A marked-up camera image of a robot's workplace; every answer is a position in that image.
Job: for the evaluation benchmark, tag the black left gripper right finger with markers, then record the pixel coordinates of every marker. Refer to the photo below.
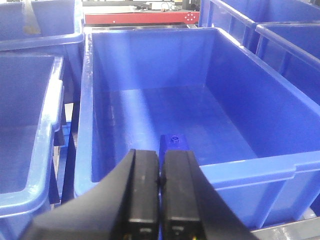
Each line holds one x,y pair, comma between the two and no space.
191,209

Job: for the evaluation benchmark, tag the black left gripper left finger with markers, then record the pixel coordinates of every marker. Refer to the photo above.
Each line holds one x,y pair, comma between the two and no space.
123,206

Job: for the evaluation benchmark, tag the blue rectangular plastic part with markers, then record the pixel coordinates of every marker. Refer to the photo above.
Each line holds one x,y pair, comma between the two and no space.
167,142

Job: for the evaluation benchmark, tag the target blue bin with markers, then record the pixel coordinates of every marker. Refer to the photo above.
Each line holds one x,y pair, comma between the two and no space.
255,135

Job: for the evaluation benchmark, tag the blue bin left neighbour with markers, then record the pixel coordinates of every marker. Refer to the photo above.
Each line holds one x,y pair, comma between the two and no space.
31,103

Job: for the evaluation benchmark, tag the blue bin neighbour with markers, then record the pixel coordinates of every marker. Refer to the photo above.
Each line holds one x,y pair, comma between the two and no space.
293,50
31,103

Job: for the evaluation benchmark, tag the blue bin right neighbour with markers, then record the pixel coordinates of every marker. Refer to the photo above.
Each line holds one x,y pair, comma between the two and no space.
293,50

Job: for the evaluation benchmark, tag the red machine base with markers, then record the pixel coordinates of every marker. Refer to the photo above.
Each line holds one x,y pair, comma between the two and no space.
140,12

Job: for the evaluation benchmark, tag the blue bin far left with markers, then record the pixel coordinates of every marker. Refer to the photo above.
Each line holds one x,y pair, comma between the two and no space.
48,26

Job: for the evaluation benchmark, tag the blue bin far right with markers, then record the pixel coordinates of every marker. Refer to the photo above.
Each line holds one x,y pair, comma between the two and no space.
239,18

